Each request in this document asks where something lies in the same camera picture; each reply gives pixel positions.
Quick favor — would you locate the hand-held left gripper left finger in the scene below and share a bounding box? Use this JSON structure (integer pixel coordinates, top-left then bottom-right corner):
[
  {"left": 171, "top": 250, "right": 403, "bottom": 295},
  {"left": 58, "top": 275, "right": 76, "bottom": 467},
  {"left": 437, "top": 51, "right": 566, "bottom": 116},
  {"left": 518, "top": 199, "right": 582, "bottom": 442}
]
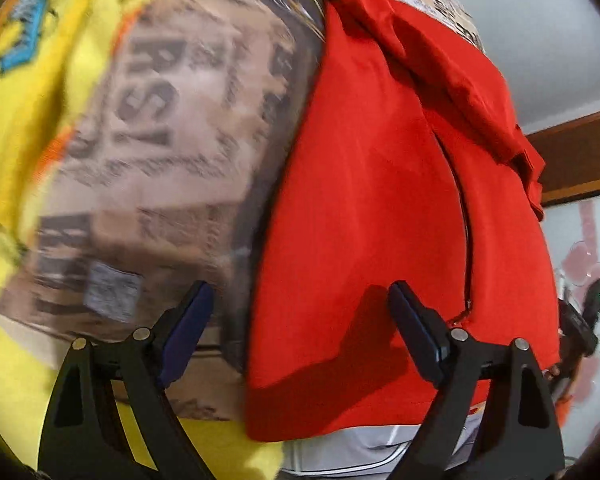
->
[{"left": 37, "top": 280, "right": 216, "bottom": 480}]

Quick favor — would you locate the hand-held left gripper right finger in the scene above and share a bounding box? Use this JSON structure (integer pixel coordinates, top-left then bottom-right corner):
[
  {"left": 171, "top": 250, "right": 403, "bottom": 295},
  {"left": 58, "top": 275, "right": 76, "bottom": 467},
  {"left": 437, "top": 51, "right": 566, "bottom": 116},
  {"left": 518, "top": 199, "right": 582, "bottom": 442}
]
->
[{"left": 387, "top": 280, "right": 566, "bottom": 480}]

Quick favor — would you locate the red zip jacket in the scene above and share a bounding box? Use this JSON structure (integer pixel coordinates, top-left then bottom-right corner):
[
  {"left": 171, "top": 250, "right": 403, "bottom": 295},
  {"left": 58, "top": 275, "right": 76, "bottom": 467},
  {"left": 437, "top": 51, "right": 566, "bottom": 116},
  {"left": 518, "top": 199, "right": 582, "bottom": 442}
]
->
[{"left": 244, "top": 0, "right": 562, "bottom": 443}]

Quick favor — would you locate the white grey striped garment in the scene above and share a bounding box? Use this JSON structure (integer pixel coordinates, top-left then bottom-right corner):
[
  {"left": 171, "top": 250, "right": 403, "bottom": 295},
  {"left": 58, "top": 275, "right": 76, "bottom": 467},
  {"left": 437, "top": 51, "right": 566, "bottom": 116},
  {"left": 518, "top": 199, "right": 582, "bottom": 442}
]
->
[{"left": 279, "top": 405, "right": 483, "bottom": 478}]

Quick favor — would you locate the newspaper print bed blanket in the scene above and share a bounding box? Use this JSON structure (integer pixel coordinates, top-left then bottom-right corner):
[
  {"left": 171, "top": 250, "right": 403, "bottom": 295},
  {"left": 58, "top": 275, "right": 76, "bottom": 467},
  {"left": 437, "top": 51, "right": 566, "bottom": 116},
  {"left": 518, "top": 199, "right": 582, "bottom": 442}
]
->
[{"left": 0, "top": 0, "right": 486, "bottom": 423}]

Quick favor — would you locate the wooden overhead wardrobe cabinet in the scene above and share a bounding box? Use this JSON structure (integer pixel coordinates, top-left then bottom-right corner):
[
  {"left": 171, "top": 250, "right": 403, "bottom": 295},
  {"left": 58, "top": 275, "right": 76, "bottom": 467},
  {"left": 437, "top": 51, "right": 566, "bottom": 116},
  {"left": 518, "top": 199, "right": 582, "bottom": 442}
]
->
[{"left": 524, "top": 106, "right": 600, "bottom": 207}]

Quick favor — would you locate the yellow garment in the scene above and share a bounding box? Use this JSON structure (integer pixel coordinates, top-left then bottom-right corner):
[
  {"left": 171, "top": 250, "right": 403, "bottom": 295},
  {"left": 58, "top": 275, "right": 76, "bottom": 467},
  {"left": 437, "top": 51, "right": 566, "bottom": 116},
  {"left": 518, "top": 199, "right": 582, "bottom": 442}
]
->
[{"left": 0, "top": 0, "right": 286, "bottom": 480}]

